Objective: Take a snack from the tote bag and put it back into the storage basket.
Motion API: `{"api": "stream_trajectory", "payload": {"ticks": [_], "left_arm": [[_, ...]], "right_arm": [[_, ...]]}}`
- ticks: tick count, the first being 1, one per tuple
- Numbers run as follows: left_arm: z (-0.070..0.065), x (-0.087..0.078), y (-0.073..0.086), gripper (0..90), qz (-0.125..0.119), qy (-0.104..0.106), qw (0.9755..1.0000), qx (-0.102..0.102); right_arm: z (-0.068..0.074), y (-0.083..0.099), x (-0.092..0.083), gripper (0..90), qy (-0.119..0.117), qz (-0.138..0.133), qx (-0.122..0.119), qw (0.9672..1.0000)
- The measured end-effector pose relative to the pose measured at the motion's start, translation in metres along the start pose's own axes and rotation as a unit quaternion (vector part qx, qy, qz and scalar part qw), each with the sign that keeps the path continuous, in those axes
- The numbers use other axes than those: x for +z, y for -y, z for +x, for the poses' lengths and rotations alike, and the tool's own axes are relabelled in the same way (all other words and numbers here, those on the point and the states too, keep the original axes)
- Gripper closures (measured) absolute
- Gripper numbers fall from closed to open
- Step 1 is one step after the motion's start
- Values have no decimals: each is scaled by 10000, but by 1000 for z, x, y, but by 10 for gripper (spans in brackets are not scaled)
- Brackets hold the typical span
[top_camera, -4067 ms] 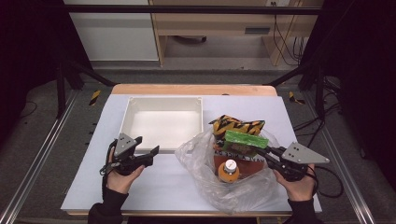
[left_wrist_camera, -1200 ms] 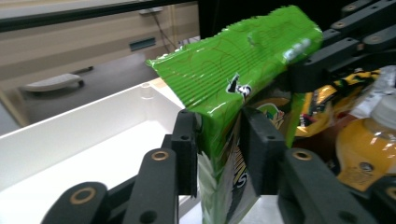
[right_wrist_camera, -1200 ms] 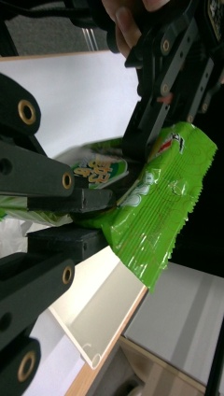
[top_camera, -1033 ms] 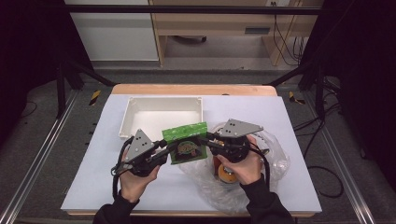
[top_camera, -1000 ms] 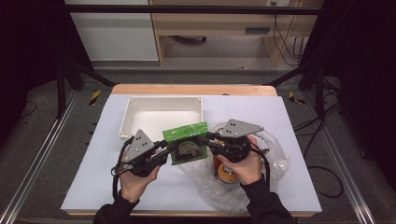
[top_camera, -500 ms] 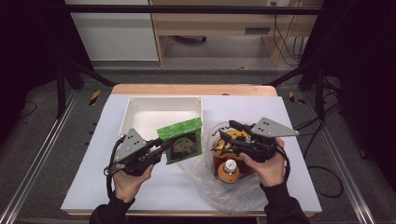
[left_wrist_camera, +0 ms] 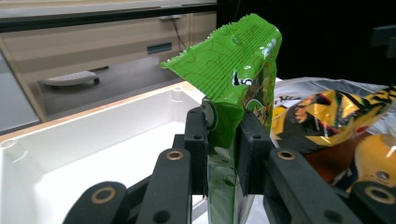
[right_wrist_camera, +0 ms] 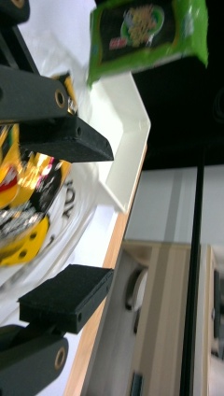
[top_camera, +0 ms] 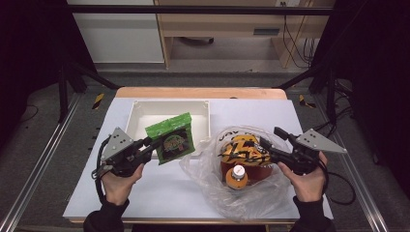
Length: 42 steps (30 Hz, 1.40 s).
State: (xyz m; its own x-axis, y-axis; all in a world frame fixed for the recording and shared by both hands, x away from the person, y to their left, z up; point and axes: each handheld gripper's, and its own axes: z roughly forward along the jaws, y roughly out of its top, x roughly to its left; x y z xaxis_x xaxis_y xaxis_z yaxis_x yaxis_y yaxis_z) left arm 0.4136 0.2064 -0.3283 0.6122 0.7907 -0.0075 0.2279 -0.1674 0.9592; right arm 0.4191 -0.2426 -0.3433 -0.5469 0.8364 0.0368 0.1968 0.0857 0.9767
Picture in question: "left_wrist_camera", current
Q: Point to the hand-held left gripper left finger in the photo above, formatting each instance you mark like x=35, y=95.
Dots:
x=196, y=149

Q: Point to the yellow black chips bag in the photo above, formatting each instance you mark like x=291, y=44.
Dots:
x=330, y=118

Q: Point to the white plastic tray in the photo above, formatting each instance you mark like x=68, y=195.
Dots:
x=93, y=140

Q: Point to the black horizontal bar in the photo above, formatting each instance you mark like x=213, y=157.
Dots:
x=93, y=18

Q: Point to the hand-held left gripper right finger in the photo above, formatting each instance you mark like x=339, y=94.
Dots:
x=253, y=152

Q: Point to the green snack packet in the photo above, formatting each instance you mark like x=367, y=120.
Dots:
x=230, y=62

